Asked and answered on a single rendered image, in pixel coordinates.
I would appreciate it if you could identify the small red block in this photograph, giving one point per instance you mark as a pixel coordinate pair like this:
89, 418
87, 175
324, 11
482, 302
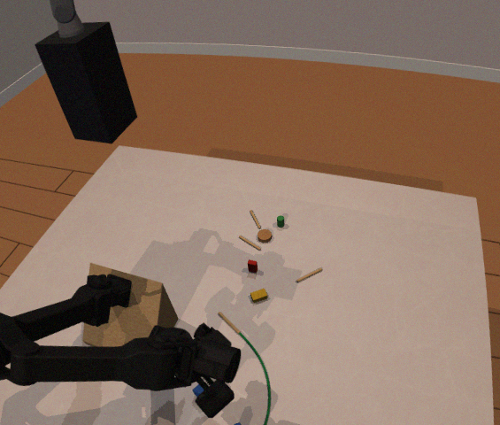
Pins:
252, 266

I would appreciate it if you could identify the brown wooden disc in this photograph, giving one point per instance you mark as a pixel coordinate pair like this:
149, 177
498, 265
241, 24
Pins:
264, 235

